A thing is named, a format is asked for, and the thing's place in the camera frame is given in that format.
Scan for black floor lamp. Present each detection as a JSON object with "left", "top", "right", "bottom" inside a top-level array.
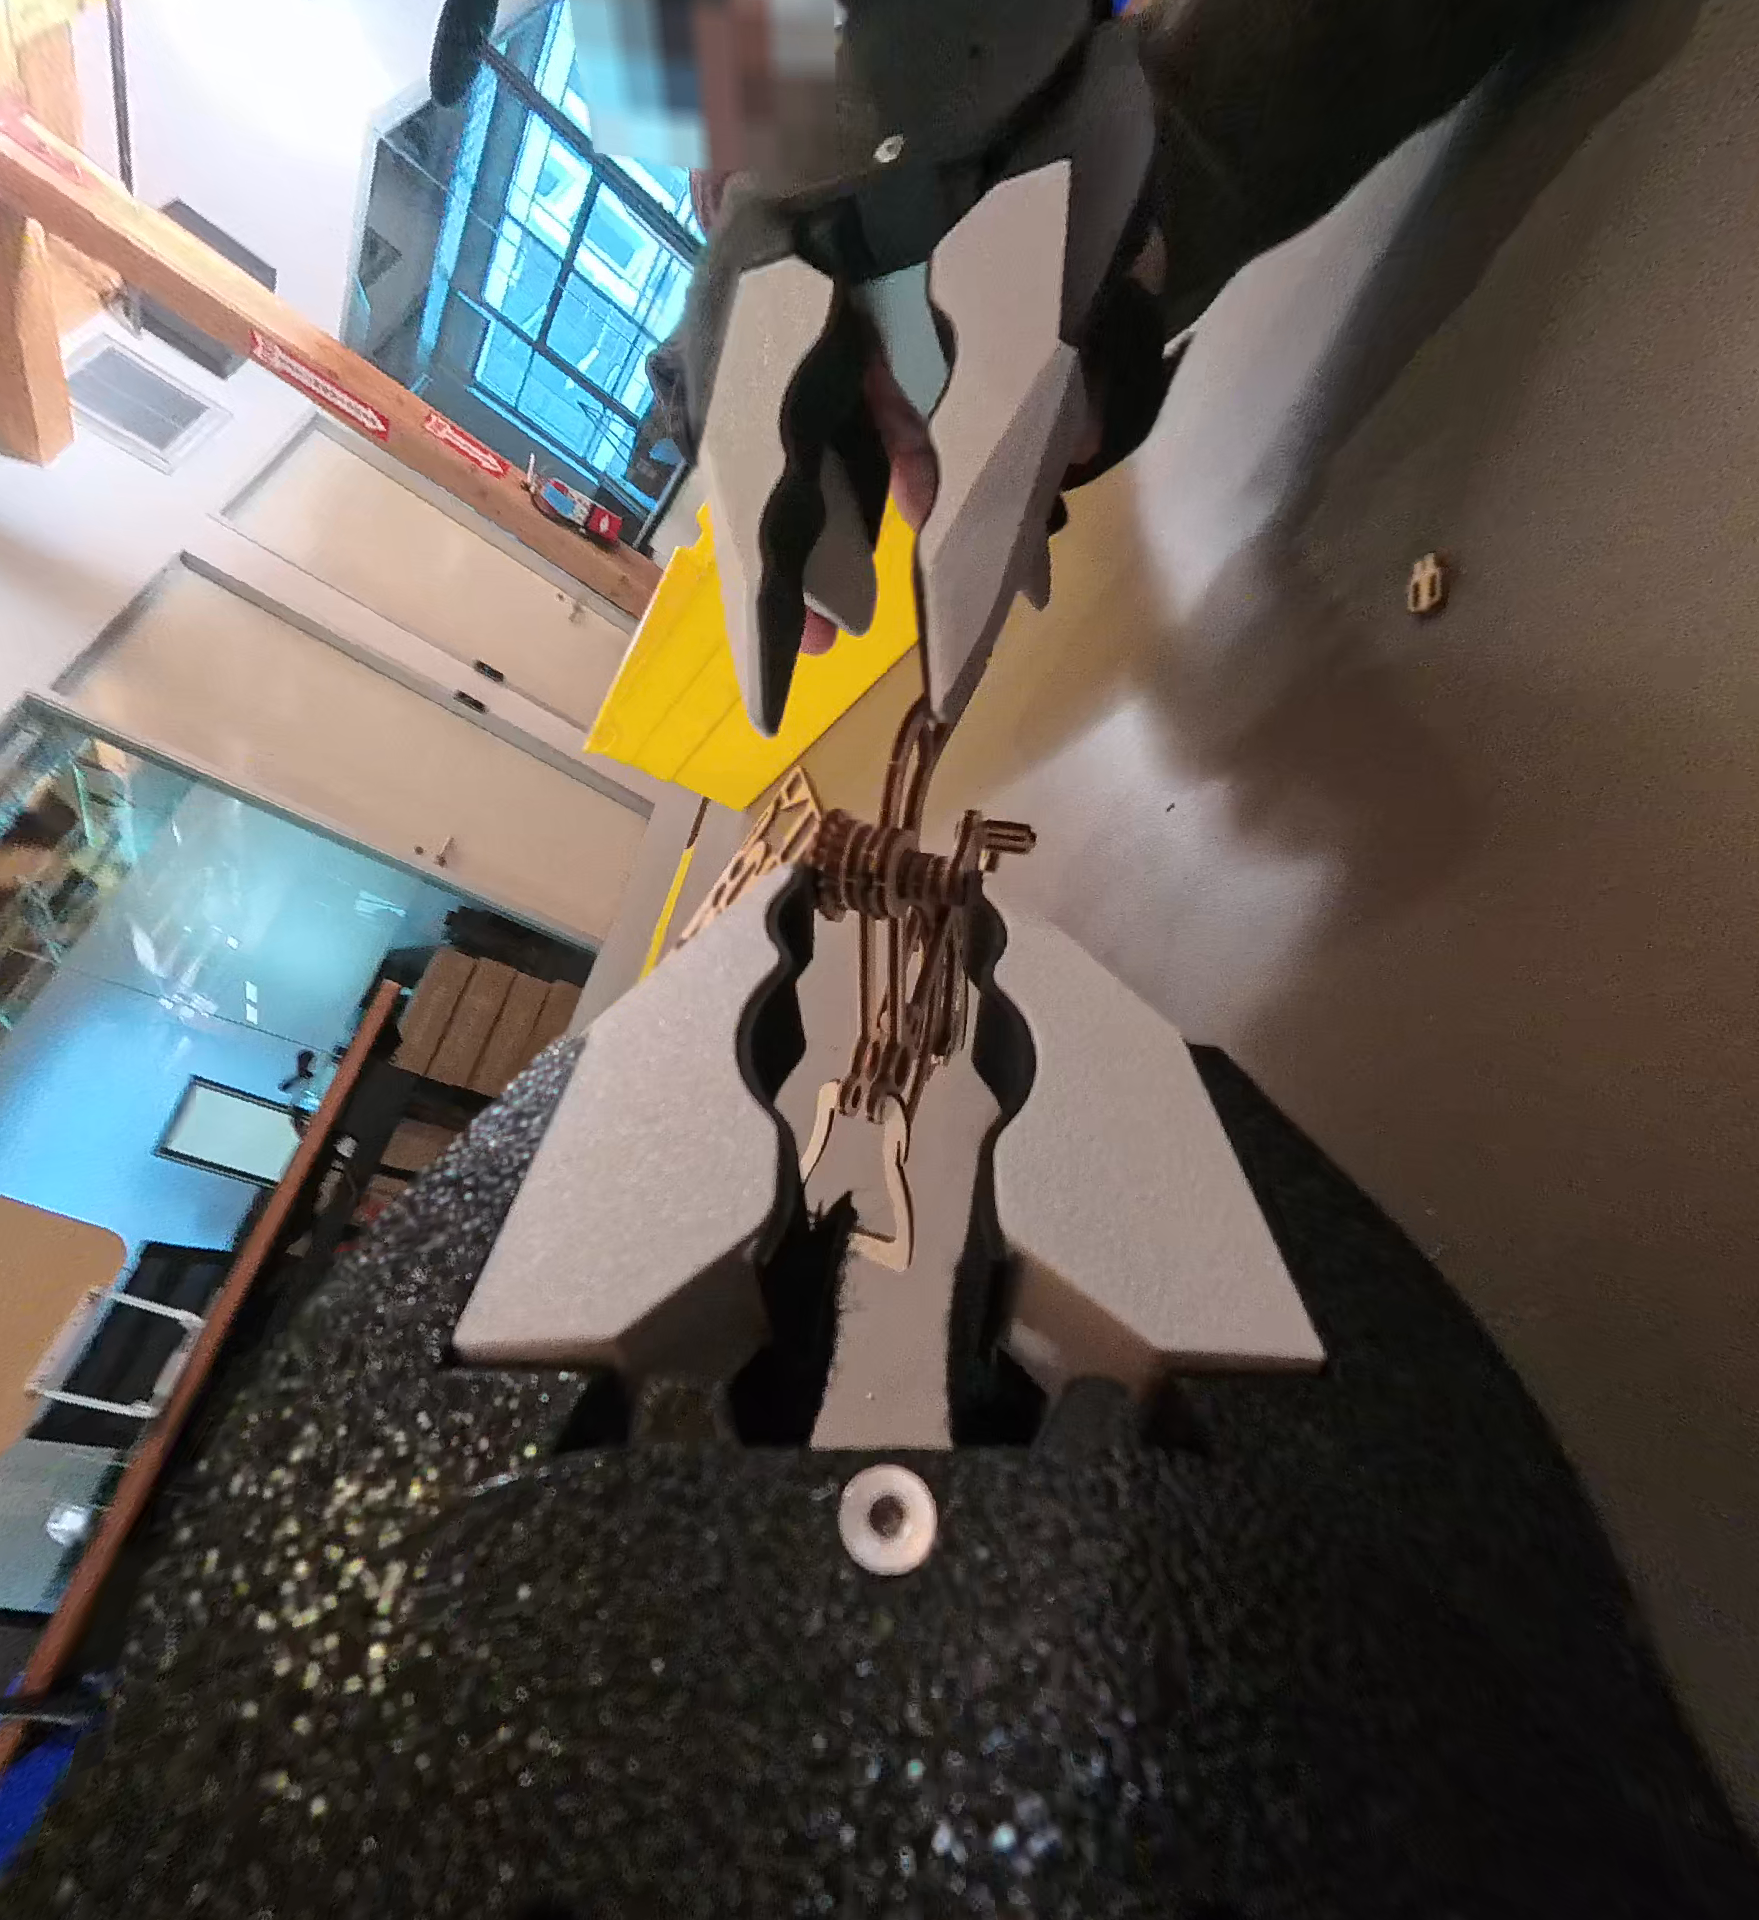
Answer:
[{"left": 426, "top": 0, "right": 500, "bottom": 111}]

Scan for person's right hand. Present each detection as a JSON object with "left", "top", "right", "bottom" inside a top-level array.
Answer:
[{"left": 868, "top": 375, "right": 945, "bottom": 525}]

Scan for beige door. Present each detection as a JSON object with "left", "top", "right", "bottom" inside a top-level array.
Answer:
[
  {"left": 59, "top": 552, "right": 661, "bottom": 949},
  {"left": 217, "top": 410, "right": 643, "bottom": 731}
]

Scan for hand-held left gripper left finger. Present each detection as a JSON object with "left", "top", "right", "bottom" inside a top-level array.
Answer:
[{"left": 453, "top": 867, "right": 822, "bottom": 1373}]

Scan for wall ventilation grille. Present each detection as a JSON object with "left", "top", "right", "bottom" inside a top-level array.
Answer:
[{"left": 63, "top": 331, "right": 237, "bottom": 474}]

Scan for emptied wooden parts sheet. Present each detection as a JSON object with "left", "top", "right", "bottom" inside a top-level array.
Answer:
[{"left": 675, "top": 762, "right": 832, "bottom": 949}]

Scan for tan rounded board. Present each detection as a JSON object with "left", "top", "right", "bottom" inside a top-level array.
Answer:
[{"left": 0, "top": 1189, "right": 131, "bottom": 1475}]

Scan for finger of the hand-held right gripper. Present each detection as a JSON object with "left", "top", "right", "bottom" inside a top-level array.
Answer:
[
  {"left": 915, "top": 157, "right": 1092, "bottom": 722},
  {"left": 701, "top": 255, "right": 840, "bottom": 736}
]

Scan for yellow plastic bin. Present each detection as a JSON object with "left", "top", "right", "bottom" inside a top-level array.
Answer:
[{"left": 581, "top": 498, "right": 930, "bottom": 815}]

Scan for wooden support post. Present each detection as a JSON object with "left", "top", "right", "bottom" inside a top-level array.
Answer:
[{"left": 0, "top": 86, "right": 675, "bottom": 620}]

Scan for desk with brown edge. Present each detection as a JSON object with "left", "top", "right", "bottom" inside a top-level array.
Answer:
[{"left": 0, "top": 979, "right": 408, "bottom": 1836}]

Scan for wooden model frame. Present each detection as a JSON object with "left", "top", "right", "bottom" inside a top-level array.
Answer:
[{"left": 675, "top": 702, "right": 1041, "bottom": 1281}]

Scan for large glass window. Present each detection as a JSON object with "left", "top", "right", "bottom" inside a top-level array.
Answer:
[{"left": 343, "top": 0, "right": 711, "bottom": 470}]

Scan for red fire extinguisher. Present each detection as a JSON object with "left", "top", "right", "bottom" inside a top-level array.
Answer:
[{"left": 522, "top": 470, "right": 630, "bottom": 543}]

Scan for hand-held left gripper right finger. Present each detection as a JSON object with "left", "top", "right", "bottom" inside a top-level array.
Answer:
[{"left": 968, "top": 885, "right": 1332, "bottom": 1409}]

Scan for red sign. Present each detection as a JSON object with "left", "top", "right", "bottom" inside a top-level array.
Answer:
[
  {"left": 418, "top": 406, "right": 513, "bottom": 481},
  {"left": 246, "top": 331, "right": 396, "bottom": 448}
]

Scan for brown cardboard boxes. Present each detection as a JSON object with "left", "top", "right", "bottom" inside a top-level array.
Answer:
[{"left": 366, "top": 941, "right": 592, "bottom": 1221}]

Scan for yellow tape stripe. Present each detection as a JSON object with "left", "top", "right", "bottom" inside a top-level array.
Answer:
[{"left": 643, "top": 843, "right": 696, "bottom": 980}]

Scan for wooden gear axle assembly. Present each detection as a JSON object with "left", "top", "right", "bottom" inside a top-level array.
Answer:
[{"left": 802, "top": 804, "right": 1041, "bottom": 923}]

